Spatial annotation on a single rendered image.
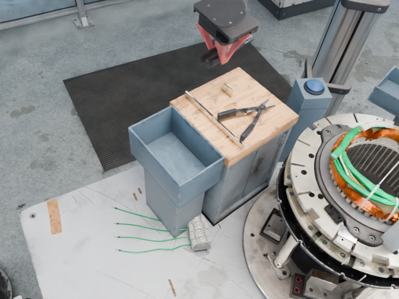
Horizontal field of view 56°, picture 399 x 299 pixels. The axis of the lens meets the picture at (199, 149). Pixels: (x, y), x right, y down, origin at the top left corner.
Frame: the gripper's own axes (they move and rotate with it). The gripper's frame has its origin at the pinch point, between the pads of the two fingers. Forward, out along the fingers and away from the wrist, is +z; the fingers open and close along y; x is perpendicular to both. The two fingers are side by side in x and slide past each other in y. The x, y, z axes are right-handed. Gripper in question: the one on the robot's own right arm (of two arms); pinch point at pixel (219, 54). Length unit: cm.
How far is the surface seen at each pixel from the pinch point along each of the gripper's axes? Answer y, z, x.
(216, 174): 14.2, 14.8, -10.3
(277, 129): 14.8, 11.1, 4.9
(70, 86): -123, 126, 6
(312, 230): 33.8, 9.7, -6.2
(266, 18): -110, 135, 162
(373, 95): 19.8, 14.8, 33.4
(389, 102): 23.5, 14.2, 34.0
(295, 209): 29.4, 10.1, -5.5
